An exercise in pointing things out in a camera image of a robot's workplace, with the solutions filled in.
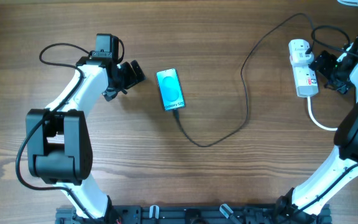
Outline white USB charger plug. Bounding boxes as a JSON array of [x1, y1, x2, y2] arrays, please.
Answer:
[[290, 50, 314, 67]]

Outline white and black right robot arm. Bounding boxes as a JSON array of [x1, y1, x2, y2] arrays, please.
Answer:
[[279, 36, 358, 223]]

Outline white power strip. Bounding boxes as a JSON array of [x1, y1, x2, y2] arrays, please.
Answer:
[[288, 39, 318, 98]]

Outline white power strip cord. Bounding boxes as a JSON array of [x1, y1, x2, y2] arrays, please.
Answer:
[[306, 0, 358, 131]]

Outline black charging cable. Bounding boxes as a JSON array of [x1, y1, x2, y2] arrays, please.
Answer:
[[172, 12, 316, 148]]

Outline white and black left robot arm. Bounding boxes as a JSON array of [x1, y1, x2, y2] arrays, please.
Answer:
[[16, 34, 145, 223]]

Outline blue screen Galaxy smartphone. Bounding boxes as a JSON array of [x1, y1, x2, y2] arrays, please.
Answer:
[[156, 68, 185, 111]]

